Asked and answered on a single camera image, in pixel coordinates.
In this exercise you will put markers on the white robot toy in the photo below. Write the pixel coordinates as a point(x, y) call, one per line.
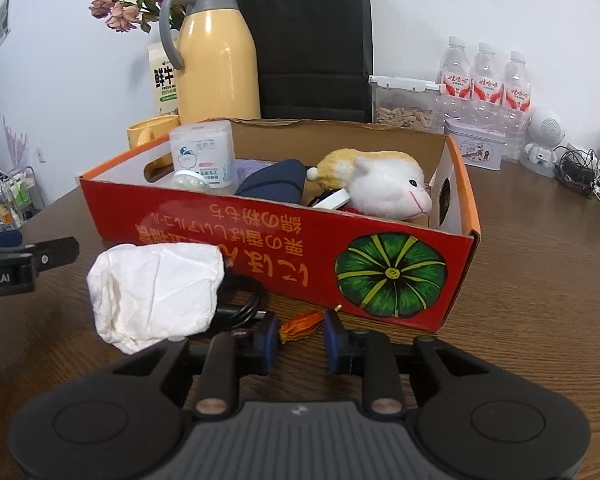
point(545, 132)

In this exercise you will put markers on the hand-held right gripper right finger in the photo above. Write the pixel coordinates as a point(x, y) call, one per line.
point(332, 342)

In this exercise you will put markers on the small orange paper umbrella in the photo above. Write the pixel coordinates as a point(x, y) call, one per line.
point(300, 325)

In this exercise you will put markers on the yellow mug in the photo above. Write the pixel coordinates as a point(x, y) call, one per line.
point(152, 130)

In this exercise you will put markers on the iridescent plastic bag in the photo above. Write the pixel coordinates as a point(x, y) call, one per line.
point(187, 180)

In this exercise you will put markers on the white milk carton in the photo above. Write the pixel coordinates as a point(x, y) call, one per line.
point(162, 80)

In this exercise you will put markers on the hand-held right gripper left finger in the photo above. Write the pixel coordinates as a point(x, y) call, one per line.
point(269, 342)

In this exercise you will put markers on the white wall socket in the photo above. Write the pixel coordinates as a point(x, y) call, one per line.
point(40, 154)

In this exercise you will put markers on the storage rack with bottles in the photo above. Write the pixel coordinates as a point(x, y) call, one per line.
point(10, 200)

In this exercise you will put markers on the clear container of nuts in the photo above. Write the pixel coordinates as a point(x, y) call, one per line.
point(405, 110)

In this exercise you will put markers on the purple burlap pouch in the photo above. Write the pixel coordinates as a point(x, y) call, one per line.
point(252, 167)

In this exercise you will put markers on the yellow thermos jug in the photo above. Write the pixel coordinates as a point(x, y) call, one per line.
point(215, 60)

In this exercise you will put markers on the yellow and white plush toy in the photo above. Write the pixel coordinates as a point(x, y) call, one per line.
point(385, 185)

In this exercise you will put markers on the red fabric rose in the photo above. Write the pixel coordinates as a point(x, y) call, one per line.
point(351, 209)

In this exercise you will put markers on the clear water bottle red label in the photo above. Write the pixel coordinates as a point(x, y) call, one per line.
point(455, 80)
point(486, 85)
point(516, 95)

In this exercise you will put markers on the translucent cotton swab box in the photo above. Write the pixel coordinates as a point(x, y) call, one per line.
point(205, 155)

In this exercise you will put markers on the navy zip case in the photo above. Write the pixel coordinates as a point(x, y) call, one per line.
point(275, 185)

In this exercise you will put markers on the red cardboard box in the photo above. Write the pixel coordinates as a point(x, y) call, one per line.
point(280, 240)

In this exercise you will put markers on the paper sheet on wall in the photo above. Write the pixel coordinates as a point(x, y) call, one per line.
point(2, 20)

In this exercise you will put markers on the crumpled white tissue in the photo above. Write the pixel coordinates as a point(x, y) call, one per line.
point(150, 290)

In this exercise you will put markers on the white printed tin box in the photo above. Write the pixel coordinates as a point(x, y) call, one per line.
point(472, 145)

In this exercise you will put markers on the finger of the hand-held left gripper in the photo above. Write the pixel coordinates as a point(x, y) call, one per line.
point(0, 240)
point(55, 252)

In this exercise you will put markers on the black paper bag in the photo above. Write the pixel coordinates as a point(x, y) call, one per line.
point(310, 40)

